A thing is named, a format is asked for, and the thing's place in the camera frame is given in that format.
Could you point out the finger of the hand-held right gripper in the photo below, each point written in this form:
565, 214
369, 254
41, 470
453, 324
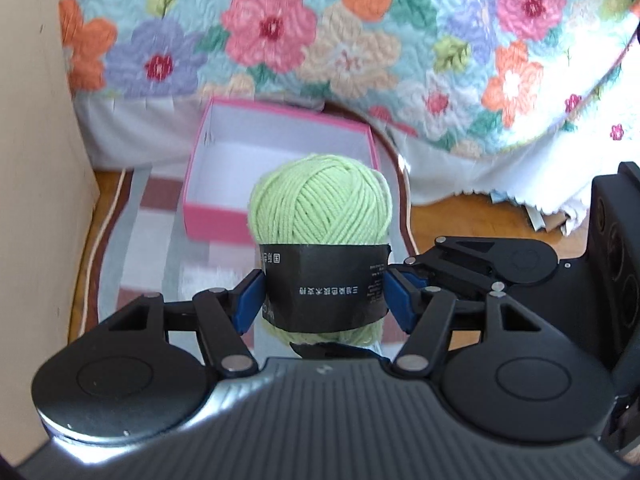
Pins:
465, 255

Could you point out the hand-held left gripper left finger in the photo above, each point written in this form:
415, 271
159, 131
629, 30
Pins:
248, 300

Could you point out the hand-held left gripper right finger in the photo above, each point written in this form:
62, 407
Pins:
401, 296

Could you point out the pink cardboard box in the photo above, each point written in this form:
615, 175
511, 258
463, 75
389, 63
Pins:
220, 220

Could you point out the green yarn ball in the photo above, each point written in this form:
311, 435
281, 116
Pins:
320, 205

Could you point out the white scalloped-edge cloth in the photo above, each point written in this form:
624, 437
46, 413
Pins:
505, 180

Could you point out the checked oval rug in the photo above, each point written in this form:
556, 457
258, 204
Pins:
150, 245

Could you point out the grey bed skirt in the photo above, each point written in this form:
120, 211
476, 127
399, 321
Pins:
142, 127

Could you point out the floral quilted blanket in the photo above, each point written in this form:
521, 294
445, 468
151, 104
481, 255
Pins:
350, 55

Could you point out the beige wooden panel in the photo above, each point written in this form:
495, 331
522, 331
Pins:
35, 170

